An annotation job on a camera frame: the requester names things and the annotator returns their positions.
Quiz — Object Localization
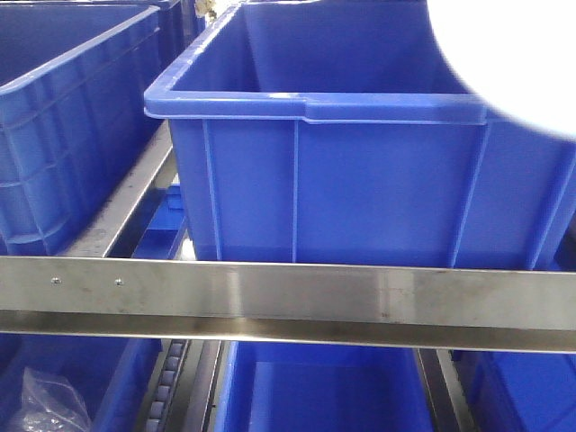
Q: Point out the pale blue plate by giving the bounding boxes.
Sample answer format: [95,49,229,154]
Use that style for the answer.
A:
[427,1,575,139]

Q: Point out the large blue bin centre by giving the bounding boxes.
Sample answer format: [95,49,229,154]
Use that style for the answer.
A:
[144,1,575,270]

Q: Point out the large blue bin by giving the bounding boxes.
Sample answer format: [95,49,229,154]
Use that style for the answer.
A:
[144,1,575,270]
[1,2,161,256]

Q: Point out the blue bin centre left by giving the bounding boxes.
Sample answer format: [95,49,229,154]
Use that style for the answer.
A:
[214,342,433,431]

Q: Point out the roller track strip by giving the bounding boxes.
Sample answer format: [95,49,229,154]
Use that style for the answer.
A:
[143,339,190,432]

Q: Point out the blue bin far left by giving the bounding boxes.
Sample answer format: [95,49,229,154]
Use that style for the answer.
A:
[1,333,162,431]

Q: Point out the large blue bin left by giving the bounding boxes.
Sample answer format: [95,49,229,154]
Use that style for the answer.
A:
[1,2,161,256]

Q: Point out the blue bin centre right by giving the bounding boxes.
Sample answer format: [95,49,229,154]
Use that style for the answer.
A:
[452,351,575,431]

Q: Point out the clear plastic bag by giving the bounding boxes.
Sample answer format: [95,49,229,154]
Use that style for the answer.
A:
[5,367,92,431]

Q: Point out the upper steel shelf rail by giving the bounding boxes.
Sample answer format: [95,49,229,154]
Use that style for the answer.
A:
[1,256,575,353]

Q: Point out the steel divider rail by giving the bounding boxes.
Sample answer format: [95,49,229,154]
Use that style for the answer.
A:
[60,121,176,258]

